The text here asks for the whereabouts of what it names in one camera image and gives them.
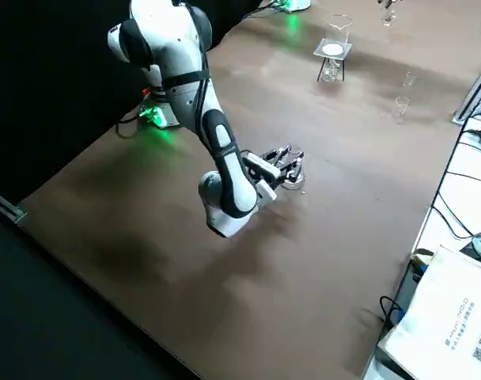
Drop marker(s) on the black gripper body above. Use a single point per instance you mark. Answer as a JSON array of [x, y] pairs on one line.
[[279, 177]]

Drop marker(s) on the glass conical flask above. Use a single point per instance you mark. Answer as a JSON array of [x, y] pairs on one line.
[[298, 185]]

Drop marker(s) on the glass graduated cylinder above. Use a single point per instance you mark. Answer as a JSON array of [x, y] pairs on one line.
[[388, 16]]

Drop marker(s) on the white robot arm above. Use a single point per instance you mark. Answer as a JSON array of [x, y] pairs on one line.
[[298, 4], [169, 55]]

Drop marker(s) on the glass alcohol lamp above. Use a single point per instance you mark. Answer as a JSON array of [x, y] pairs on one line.
[[330, 73]]

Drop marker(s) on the small glass beaker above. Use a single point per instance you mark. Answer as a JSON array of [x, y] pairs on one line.
[[402, 107], [410, 79]]

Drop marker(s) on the large glass beaker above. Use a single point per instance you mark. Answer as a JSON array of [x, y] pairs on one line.
[[339, 35]]

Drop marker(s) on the white printed tote bag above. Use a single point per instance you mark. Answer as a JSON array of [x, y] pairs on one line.
[[442, 316]]

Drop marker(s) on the aluminium frame post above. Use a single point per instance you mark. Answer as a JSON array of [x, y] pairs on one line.
[[476, 87]]

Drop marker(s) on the aluminium frame bar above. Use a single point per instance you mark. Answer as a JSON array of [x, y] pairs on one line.
[[7, 206]]

